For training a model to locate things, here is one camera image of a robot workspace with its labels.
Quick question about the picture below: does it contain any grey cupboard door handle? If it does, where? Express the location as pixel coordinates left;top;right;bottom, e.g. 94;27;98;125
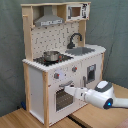
83;76;86;87

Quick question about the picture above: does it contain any red right oven knob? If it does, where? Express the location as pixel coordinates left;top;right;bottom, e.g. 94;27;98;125
71;66;78;73

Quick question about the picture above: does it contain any toy oven door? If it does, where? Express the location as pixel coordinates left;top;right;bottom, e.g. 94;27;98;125
54;79;76;113

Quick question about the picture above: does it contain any grey toy ice dispenser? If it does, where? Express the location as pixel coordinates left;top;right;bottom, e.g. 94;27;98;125
87;65;96;82

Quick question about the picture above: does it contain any black toy stovetop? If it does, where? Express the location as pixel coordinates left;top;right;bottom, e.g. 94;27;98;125
34;54;71;66

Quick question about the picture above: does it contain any silver toy pot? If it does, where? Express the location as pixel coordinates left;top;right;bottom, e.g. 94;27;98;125
44;51;60;61

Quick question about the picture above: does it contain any grey toy sink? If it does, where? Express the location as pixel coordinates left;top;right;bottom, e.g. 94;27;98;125
66;47;94;56

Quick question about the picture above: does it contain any red oven knob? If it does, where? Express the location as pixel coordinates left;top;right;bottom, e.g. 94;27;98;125
54;73;60;79
71;66;78;73

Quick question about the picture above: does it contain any toy microwave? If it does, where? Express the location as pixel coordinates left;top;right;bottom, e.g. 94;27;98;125
66;3;90;21

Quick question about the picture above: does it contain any wooden toy kitchen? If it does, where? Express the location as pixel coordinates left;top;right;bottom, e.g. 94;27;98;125
22;2;105;127

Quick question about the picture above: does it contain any red left oven knob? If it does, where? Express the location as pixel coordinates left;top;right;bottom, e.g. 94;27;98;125
54;73;60;79

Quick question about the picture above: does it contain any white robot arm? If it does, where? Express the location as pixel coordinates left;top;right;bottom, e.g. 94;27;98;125
64;81;128;109

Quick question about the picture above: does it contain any grey range hood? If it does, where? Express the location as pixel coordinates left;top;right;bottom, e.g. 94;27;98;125
35;5;64;27

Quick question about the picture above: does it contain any black toy faucet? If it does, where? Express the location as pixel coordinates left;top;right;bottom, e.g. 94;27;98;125
66;32;83;50

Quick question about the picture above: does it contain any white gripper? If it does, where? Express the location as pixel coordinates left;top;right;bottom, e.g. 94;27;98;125
64;86;88;101

